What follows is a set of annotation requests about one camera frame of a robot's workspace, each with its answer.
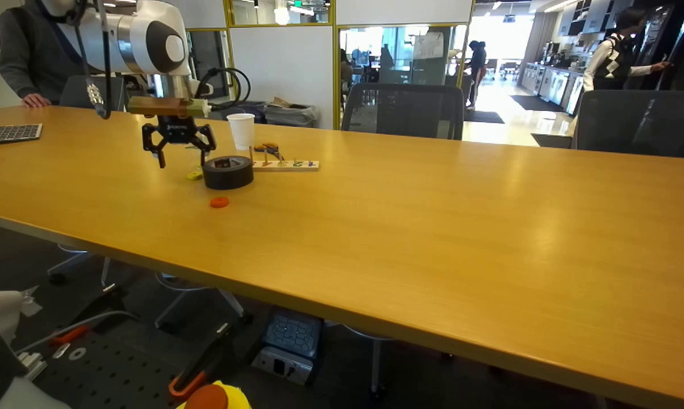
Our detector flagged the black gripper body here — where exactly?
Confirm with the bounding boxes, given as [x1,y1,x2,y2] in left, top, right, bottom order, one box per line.
[157,114,201,146]

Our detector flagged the white paper cup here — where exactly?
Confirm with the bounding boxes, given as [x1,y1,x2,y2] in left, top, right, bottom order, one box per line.
[226,111,260,152]

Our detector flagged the wooden number peg board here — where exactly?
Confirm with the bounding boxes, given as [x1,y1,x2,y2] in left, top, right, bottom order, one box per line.
[252,156,321,173]

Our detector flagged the grey office chair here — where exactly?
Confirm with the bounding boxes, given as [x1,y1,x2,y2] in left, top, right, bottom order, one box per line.
[574,87,684,158]
[57,75,127,114]
[342,80,467,142]

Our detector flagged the grey chair base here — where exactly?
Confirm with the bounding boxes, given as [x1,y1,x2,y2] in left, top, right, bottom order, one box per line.
[156,275,246,330]
[48,247,116,289]

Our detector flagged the grey computer keyboard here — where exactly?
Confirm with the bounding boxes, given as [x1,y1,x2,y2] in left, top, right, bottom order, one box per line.
[0,123,45,147]

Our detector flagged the person in dark jacket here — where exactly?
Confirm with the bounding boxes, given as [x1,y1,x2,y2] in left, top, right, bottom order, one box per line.
[0,0,93,108]

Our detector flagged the grey box under table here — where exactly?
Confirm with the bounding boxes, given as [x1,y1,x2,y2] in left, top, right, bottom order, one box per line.
[251,312,325,384]

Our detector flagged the black orange clamp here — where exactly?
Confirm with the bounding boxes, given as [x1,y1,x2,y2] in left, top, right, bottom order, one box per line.
[166,321,235,399]

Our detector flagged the black perforated mounting board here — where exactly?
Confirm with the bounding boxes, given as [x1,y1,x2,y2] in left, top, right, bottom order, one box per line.
[33,321,207,409]

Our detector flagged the yellow red emergency stop button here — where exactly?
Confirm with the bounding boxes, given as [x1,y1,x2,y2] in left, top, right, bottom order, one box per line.
[175,378,256,409]

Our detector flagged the distant standing person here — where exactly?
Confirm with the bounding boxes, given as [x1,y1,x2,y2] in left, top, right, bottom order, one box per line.
[463,38,492,114]

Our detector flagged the person in black vest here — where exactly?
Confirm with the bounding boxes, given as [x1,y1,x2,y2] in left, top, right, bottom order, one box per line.
[579,5,674,96]

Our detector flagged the black glass door refrigerator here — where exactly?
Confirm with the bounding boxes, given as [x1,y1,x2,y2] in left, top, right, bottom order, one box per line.
[609,0,684,92]

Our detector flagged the red handled tool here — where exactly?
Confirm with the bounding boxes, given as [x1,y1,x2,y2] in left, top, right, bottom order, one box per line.
[53,324,93,349]

